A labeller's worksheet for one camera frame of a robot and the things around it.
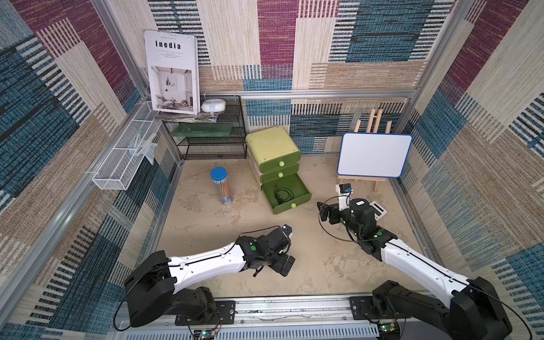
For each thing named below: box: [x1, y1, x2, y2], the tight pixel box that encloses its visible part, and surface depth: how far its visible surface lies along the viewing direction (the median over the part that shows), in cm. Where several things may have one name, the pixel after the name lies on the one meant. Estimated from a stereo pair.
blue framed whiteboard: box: [337, 131, 414, 179], surface depth 96 cm
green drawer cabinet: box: [245, 125, 312, 215], surface depth 99 cm
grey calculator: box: [369, 200, 388, 221], surface depth 99 cm
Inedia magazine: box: [143, 29, 201, 115], surface depth 79 cm
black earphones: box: [274, 184, 294, 205], surface depth 106 cm
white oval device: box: [201, 98, 227, 113], surface depth 89 cm
